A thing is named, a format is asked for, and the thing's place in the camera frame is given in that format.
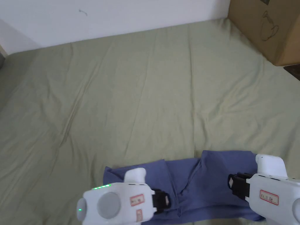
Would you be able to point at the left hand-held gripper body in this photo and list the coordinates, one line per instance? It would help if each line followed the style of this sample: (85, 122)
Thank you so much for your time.
(114, 204)

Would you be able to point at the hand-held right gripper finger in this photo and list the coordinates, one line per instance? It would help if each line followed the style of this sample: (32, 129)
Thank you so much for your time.
(232, 184)

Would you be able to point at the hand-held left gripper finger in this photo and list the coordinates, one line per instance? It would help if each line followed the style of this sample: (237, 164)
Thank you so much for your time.
(165, 201)

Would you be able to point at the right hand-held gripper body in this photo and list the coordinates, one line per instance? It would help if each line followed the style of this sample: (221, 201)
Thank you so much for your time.
(274, 196)

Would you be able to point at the dark blue shirt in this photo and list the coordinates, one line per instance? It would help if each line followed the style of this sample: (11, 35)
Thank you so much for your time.
(201, 187)

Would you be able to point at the bed with pale green sheet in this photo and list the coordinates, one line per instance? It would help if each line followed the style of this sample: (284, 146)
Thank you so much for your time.
(140, 93)

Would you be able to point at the brown cardboard carton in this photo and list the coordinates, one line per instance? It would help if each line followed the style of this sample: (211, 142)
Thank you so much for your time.
(264, 25)

